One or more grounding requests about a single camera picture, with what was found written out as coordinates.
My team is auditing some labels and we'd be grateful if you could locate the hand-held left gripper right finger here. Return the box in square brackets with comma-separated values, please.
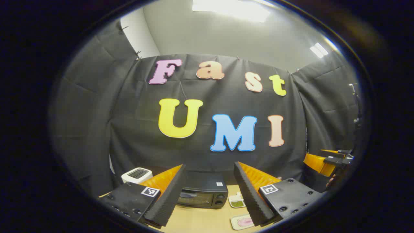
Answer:
[233, 161, 323, 227]

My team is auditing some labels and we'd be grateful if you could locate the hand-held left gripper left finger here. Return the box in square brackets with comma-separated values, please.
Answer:
[98, 164, 188, 227]

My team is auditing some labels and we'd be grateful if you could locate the white square plate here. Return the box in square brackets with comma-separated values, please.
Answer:
[230, 214, 255, 231]

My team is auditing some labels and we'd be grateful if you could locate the black electric oven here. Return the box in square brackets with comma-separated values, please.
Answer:
[176, 172, 229, 208]

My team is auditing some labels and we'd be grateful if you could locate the white sectioned dish with beans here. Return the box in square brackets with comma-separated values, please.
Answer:
[228, 192, 246, 208]

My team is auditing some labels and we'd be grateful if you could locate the white toaster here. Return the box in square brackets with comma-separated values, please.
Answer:
[121, 167, 153, 184]

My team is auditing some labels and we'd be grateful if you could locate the metal stand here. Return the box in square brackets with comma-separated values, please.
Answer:
[349, 83, 362, 130]

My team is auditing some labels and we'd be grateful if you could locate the small ceiling light panel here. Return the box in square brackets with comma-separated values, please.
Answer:
[310, 42, 329, 59]

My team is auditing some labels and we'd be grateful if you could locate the black backdrop cloth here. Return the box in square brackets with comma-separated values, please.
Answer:
[52, 19, 363, 198]

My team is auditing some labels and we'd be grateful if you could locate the large ceiling light panel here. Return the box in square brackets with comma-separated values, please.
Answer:
[192, 0, 271, 23]

